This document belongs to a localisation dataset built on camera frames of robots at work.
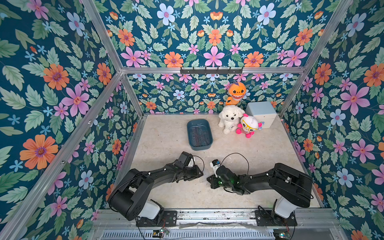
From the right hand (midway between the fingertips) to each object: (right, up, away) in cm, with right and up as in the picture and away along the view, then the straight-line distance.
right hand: (207, 179), depth 86 cm
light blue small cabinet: (+39, +42, +16) cm, 59 cm away
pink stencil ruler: (-7, +24, +18) cm, 31 cm away
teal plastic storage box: (-5, +26, +21) cm, 34 cm away
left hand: (-2, +3, 0) cm, 4 cm away
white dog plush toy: (+15, +38, +9) cm, 41 cm away
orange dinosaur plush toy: (+20, +55, +10) cm, 59 cm away
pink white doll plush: (+27, +32, +8) cm, 43 cm away
